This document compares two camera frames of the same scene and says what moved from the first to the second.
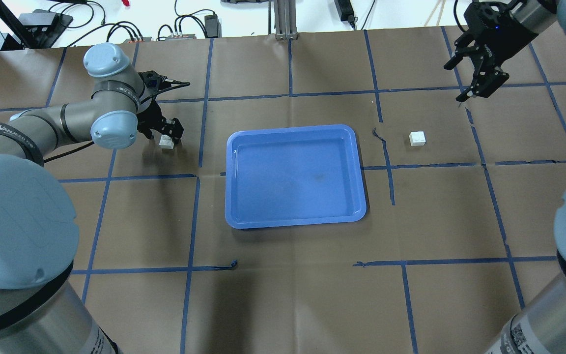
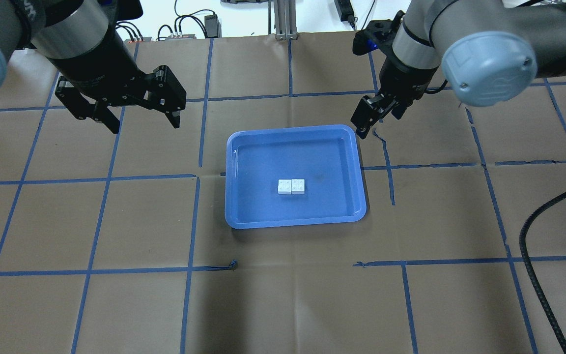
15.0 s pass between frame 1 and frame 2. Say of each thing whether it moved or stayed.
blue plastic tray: stayed
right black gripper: moved
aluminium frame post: stayed
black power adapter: stayed
